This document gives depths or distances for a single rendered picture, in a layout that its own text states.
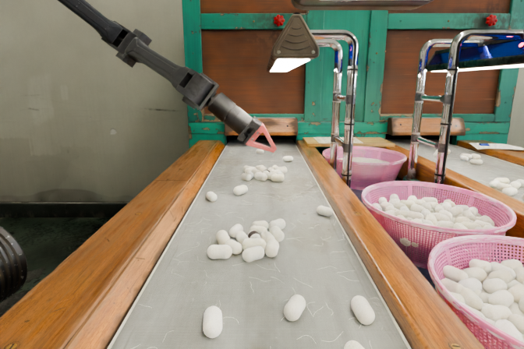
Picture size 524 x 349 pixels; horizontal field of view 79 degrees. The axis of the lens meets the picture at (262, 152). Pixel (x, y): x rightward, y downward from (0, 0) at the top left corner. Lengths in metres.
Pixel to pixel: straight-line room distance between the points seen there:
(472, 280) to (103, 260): 0.49
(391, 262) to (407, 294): 0.06
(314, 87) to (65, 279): 1.11
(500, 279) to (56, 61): 2.61
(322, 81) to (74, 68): 1.82
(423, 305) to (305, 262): 0.17
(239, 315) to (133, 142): 2.18
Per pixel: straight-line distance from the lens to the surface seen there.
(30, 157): 2.91
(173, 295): 0.45
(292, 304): 0.39
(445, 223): 0.70
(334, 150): 0.97
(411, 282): 0.45
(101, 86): 2.55
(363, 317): 0.40
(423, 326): 0.39
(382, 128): 1.45
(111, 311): 0.42
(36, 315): 0.43
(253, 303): 0.42
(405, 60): 1.48
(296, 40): 0.57
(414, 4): 0.22
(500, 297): 0.51
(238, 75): 1.36
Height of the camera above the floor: 1.00
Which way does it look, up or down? 12 degrees down
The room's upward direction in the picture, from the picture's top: straight up
